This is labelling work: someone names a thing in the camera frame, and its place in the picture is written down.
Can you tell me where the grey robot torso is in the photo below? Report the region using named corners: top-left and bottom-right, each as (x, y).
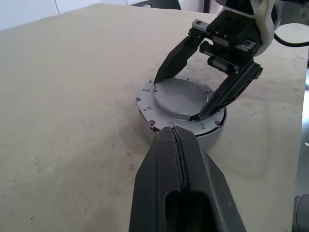
top-left (293, 193), bottom-right (309, 232)

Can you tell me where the white round motor housing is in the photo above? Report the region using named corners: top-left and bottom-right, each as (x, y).
top-left (137, 106), bottom-right (229, 154)

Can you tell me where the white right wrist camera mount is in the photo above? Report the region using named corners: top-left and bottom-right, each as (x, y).
top-left (250, 0), bottom-right (278, 58)

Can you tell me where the grey round metal housing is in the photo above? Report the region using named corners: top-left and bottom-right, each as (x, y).
top-left (135, 77), bottom-right (228, 136)

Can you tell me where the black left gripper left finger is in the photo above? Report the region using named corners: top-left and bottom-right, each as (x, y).
top-left (129, 127), bottom-right (184, 232)

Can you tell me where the dark grey plastic chair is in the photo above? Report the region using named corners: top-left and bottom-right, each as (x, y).
top-left (131, 0), bottom-right (182, 9)

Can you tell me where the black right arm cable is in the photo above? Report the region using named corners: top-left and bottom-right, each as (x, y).
top-left (273, 33), bottom-right (309, 47)

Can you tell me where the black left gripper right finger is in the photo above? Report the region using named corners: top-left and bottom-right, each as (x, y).
top-left (170, 125), bottom-right (247, 232)

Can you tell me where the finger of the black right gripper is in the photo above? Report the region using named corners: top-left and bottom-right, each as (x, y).
top-left (189, 61), bottom-right (264, 121)
top-left (154, 33), bottom-right (207, 85)

